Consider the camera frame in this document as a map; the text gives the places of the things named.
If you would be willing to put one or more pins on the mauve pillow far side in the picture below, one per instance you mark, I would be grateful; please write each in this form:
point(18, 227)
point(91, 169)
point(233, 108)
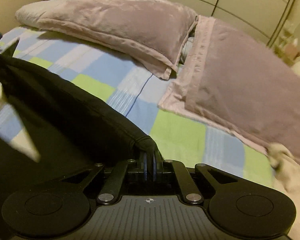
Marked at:
point(151, 31)

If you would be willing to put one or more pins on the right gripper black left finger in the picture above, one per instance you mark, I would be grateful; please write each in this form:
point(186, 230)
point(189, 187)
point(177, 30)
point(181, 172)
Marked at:
point(56, 208)

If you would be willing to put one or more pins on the mauve pillow near camera side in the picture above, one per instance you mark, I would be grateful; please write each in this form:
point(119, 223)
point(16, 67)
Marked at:
point(236, 84)

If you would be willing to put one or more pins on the beige crumpled garment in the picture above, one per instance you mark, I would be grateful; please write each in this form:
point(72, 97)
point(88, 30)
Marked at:
point(287, 179)

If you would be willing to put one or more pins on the black pants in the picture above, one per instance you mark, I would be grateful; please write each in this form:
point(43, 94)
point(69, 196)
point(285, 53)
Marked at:
point(72, 129)

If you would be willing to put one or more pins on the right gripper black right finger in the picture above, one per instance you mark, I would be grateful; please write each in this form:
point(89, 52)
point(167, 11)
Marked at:
point(238, 207)

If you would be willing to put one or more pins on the checkered blue green bedsheet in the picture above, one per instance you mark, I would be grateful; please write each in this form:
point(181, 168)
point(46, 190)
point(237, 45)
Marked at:
point(133, 91)

